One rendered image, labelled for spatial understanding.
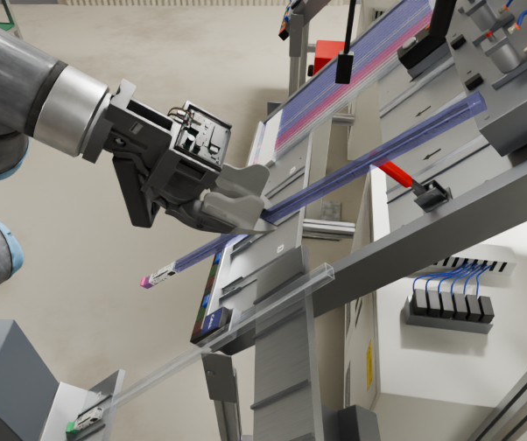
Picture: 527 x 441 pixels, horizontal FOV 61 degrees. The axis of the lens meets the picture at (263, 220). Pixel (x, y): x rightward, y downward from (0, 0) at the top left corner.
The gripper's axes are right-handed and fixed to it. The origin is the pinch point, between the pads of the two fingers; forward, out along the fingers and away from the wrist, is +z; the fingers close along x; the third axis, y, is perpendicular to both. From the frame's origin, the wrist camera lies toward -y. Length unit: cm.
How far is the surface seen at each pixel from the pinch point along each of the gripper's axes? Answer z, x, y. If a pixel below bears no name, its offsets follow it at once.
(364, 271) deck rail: 16.4, 0.9, -1.5
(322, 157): 52, 97, -64
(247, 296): 11.9, 5.2, -25.8
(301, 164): 15.8, 34.2, -19.0
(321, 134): 45, 98, -55
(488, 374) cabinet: 58, 3, -15
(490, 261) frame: 61, 28, -11
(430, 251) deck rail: 19.6, 1.4, 6.6
